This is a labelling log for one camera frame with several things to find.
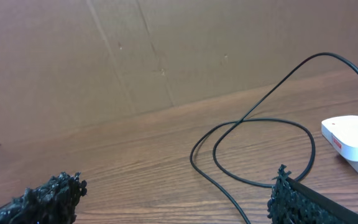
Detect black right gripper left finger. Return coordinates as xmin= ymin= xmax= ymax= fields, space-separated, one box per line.
xmin=0 ymin=172 xmax=87 ymax=224

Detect white charger plug adapter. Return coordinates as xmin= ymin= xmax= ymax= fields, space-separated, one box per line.
xmin=321 ymin=115 xmax=358 ymax=162

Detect black USB charging cable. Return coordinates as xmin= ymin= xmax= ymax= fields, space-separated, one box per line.
xmin=189 ymin=52 xmax=358 ymax=224

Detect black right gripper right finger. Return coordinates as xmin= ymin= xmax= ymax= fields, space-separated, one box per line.
xmin=267 ymin=165 xmax=358 ymax=224

